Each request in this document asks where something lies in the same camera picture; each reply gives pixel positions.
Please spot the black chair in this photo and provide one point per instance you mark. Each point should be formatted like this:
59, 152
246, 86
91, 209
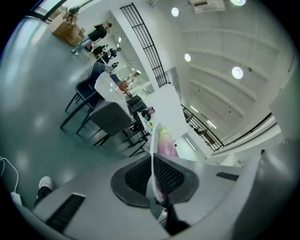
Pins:
136, 105

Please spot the ceiling air vent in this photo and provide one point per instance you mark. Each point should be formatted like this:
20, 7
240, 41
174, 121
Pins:
206, 4

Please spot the round ceiling light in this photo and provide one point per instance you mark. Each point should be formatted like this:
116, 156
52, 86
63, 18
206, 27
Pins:
237, 72
237, 2
187, 57
175, 11

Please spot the white table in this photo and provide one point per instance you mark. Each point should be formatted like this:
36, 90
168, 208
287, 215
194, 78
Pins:
144, 122
109, 87

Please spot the black metal railing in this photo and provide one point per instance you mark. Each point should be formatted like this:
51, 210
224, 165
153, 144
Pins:
206, 133
146, 45

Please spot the person's black trouser leg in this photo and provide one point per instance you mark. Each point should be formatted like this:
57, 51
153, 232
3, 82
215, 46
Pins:
42, 195

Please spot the pile of cardboard boxes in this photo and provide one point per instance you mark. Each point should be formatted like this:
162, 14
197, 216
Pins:
65, 27

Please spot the person's white shoe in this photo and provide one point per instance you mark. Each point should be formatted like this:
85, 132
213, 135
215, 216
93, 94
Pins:
46, 182

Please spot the white power adapter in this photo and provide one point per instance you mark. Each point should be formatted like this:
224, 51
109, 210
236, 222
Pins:
16, 198

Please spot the grey upholstered chair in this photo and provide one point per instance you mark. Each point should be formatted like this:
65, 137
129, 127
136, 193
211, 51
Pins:
110, 118

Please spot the blue upholstered chair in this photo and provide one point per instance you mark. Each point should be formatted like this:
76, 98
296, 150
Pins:
98, 68
87, 88

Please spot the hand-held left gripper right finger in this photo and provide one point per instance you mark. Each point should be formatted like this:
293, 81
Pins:
218, 201

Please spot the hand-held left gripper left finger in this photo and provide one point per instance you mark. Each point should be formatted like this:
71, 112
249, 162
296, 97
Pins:
100, 211

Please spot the white plate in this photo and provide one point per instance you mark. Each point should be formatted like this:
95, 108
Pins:
153, 150

